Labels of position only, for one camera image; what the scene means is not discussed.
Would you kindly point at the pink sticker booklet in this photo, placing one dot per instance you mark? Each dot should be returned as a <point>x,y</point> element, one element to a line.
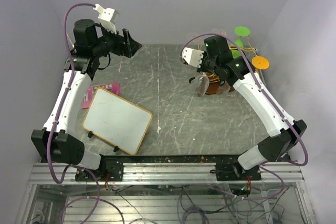
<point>113,87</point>

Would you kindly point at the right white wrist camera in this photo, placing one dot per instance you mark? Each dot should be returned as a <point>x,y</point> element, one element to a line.
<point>192,57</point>

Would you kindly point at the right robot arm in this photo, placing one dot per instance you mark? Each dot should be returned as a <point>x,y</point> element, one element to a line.
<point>284,132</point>

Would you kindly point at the gold wire wine glass rack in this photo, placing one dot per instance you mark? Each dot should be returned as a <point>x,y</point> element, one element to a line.
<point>214,79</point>

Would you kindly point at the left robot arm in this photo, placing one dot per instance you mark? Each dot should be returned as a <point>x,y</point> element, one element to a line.
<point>56,141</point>

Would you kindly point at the white board with yellow frame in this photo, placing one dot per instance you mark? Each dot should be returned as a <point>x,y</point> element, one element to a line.
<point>117,121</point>

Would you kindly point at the orange plastic wine glass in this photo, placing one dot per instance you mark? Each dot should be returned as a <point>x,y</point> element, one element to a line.
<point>260,63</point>

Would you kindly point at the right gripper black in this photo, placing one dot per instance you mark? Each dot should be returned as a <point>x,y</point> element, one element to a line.
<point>202,68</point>

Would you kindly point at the clear tumbler glass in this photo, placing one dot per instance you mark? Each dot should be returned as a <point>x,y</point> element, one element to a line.
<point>191,36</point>

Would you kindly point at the clear champagne flute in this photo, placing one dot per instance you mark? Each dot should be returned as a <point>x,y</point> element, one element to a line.
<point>223,89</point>

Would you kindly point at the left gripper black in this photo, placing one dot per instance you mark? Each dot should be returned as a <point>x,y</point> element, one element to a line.
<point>123,49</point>

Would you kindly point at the green plastic wine glass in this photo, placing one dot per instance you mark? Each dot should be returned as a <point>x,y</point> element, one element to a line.
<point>241,32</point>

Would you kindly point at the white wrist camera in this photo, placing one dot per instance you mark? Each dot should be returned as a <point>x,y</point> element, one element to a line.
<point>192,57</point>
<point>107,17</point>

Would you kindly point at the aluminium rail frame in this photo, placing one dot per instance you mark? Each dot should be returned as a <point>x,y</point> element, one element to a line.
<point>160,174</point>

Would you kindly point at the clear wine glass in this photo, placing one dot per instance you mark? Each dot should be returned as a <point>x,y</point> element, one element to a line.
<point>201,85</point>
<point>219,31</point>

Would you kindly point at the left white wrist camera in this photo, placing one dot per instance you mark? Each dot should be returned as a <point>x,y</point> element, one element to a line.
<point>107,17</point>

